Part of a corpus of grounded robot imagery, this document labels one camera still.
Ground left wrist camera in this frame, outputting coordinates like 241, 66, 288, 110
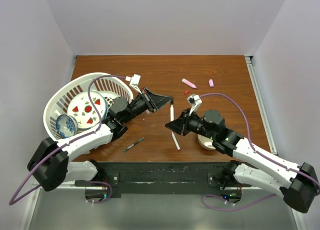
125, 74, 142, 94

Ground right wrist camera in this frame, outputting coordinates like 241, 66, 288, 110
187, 94, 202, 115

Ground beige bowl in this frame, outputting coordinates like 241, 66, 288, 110
197, 134, 216, 151

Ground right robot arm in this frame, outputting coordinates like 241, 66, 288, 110
165, 108, 320, 213

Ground white marker red tip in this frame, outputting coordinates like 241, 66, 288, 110
171, 132, 181, 151

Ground blue patterned bowl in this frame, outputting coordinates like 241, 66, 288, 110
56, 114, 78, 138

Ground watermelon pattern plate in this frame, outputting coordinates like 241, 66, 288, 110
67, 91, 108, 129

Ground pink highlighter cap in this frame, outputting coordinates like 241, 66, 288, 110
208, 79, 214, 87

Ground black mounting base plate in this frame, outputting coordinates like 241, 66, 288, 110
74, 162, 252, 198

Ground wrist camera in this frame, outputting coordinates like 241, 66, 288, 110
125, 74, 142, 94
187, 94, 202, 115

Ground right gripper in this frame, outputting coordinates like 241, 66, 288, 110
165, 108, 215, 140

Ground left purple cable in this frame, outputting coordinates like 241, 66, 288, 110
8, 74, 131, 206

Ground white laundry basket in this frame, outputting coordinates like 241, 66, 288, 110
43, 72, 133, 141

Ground pink highlighter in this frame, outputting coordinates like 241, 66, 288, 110
181, 78, 197, 89

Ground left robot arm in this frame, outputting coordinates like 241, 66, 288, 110
27, 88, 174, 191

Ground white marker black tip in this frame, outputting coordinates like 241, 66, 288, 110
170, 104, 174, 121

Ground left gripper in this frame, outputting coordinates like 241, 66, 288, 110
122, 87, 172, 124

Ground green pen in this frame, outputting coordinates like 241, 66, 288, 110
123, 137, 144, 152

